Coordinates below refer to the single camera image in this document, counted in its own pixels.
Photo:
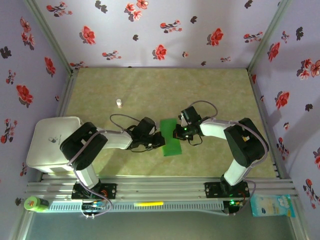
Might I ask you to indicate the blue wet wipes packet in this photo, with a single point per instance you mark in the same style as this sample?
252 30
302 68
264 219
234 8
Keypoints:
272 206

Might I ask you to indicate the small white bottle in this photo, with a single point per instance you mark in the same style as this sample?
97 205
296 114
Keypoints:
119 103

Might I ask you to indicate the green cloth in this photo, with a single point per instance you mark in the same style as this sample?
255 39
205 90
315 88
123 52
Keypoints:
167 127

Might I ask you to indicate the small electronics board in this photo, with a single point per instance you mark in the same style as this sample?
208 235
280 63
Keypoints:
232 206
92 207

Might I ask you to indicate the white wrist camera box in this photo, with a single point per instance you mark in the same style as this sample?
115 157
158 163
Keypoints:
183 120
153 129

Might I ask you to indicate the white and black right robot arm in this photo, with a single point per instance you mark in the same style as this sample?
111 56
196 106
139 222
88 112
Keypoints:
245 145

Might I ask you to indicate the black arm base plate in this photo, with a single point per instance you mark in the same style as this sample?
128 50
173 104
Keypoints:
110 191
211 190

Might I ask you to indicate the aluminium frame rail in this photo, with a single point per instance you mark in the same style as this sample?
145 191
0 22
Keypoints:
160 187

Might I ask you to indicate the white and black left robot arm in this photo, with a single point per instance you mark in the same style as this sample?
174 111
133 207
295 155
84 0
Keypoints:
85 145

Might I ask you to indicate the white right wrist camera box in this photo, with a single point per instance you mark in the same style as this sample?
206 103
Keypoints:
183 120

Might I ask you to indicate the white storage case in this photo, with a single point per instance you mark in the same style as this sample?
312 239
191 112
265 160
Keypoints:
47 150

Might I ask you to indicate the yellow marker pen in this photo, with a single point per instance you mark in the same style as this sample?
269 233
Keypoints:
148 203

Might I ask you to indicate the aluminium corner post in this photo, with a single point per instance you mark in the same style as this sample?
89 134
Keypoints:
50 35
268 35

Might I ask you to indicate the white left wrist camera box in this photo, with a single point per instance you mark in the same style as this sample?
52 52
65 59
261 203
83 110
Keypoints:
153 129

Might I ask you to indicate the aluminium side rail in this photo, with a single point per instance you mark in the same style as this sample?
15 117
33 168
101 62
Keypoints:
67 92
258 95

